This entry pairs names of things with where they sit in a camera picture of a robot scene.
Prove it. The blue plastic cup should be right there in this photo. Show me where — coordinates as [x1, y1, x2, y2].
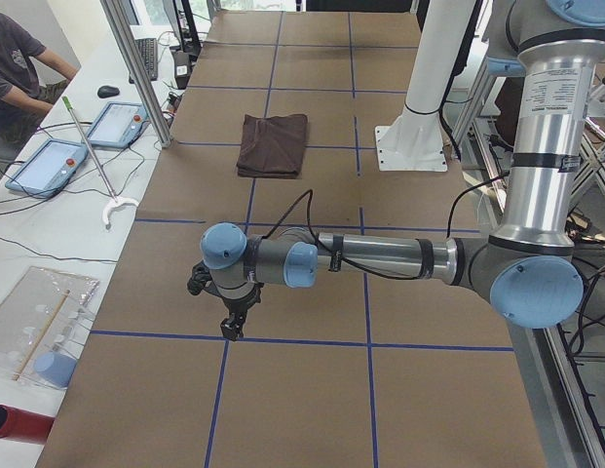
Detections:
[34, 351, 77, 388]

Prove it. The far teach pendant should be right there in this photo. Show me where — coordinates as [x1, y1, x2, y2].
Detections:
[87, 101, 148, 149]

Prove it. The clear plastic bag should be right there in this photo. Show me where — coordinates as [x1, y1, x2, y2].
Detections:
[0, 266, 99, 389]

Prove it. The red cylinder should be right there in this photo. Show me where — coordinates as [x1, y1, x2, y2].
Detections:
[0, 405, 55, 445]

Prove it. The white reacher grabber stick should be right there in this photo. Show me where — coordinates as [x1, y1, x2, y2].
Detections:
[61, 97, 139, 230]

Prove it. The black computer mouse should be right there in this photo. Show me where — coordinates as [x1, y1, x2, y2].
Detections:
[96, 85, 120, 98]

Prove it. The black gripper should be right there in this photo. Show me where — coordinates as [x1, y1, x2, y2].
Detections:
[187, 262, 261, 340]

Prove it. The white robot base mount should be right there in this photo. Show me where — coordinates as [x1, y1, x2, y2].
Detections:
[375, 0, 476, 172]

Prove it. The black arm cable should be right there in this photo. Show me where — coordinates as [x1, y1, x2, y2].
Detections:
[262, 170, 512, 281]

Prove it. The teach pendant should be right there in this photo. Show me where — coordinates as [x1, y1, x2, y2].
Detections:
[5, 138, 88, 199]
[87, 101, 148, 149]

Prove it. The aluminium frame post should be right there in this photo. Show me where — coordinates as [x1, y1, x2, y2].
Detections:
[100, 0, 171, 148]

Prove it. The black keyboard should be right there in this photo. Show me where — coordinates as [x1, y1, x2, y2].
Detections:
[134, 38, 159, 81]

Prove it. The near teach pendant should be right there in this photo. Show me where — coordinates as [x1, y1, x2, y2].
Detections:
[5, 138, 88, 199]

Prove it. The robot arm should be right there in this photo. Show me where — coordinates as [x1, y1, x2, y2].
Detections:
[172, 11, 510, 348]

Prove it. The dark brown t-shirt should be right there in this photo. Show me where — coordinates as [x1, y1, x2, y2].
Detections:
[237, 114, 308, 179]

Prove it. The seated person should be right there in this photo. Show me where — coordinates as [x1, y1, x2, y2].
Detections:
[0, 13, 77, 147]

